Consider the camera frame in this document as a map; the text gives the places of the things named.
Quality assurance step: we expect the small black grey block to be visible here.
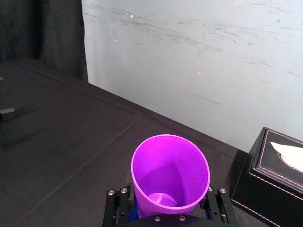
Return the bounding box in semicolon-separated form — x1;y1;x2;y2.
0;107;16;122

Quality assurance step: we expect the black table cloth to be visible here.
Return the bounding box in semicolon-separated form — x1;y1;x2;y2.
0;59;303;227

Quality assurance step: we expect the blue plastic cup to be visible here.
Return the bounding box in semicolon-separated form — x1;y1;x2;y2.
128;199;140;221

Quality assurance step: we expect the black leather tissue box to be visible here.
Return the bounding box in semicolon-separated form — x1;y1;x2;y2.
231;126;303;227

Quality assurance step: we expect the purple plastic cup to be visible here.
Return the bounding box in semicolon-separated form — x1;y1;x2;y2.
130;134;211;219

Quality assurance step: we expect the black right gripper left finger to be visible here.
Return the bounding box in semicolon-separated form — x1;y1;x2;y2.
101;185;136;227

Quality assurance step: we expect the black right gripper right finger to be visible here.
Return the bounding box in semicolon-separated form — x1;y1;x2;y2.
199;186;239;227

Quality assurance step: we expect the black curtain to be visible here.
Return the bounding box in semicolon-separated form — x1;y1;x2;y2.
0;0;89;82

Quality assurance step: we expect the white tissue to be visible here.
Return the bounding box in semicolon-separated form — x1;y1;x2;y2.
270;141;303;174

